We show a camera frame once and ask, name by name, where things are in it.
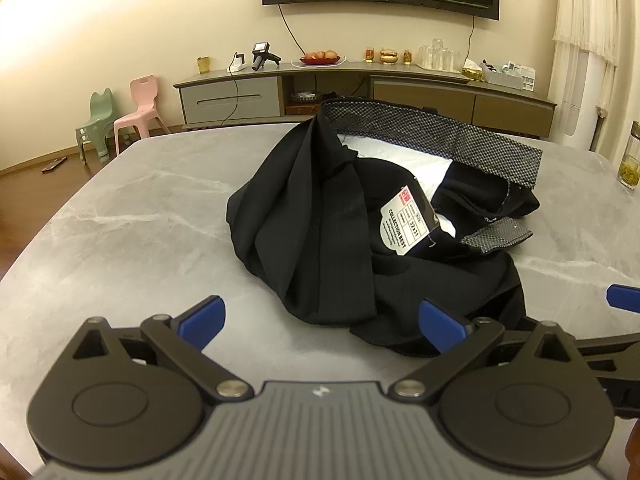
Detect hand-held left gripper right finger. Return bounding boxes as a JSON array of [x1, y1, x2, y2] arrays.
[[388, 300, 584, 403]]

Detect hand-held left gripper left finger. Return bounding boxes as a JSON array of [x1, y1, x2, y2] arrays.
[[59, 296, 253, 403]]

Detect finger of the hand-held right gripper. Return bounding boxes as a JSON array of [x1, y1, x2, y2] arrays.
[[574, 332, 640, 374], [606, 284, 640, 311]]

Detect black pants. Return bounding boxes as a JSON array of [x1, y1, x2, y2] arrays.
[[226, 97, 545, 358]]

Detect glass tea bottle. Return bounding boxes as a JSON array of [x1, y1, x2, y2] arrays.
[[617, 121, 640, 190]]

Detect white standing air conditioner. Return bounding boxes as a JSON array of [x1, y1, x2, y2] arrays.
[[562, 42, 618, 151]]

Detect long grey tv cabinet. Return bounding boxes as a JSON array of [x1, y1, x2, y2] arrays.
[[173, 62, 557, 141]]

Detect green plastic child chair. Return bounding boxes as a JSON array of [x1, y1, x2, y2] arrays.
[[76, 88, 118, 163]]

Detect pink plastic child chair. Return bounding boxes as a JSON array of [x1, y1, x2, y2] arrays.
[[113, 75, 172, 157]]

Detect grey organizer box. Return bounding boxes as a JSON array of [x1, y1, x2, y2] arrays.
[[480, 60, 536, 92]]

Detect set of clear glass cups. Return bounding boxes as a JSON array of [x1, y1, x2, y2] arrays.
[[417, 37, 463, 72]]

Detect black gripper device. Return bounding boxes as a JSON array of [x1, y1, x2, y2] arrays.
[[251, 42, 281, 71]]

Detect white curtain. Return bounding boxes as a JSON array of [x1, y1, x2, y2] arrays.
[[552, 0, 640, 121]]

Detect black charger cable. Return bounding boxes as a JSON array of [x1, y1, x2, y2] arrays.
[[220, 67, 242, 126]]

